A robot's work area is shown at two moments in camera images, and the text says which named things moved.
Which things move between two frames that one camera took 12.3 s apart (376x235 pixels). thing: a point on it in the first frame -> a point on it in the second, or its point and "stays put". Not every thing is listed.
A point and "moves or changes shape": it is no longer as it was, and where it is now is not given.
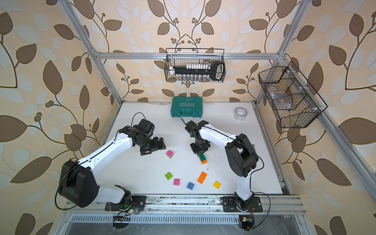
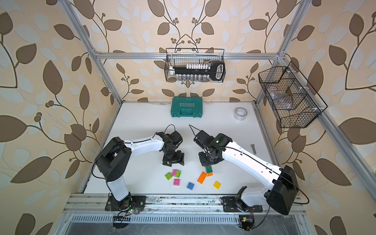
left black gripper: [156, 146] -> [179, 159]
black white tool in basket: [201, 72] stays put
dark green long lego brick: [202, 157] moves or changes shape
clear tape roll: [240, 113] stays put
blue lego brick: [190, 186] stays put
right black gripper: [198, 151] -> [204, 162]
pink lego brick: [176, 182] stays put
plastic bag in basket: [281, 100] stays put
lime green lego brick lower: [168, 176] stays put
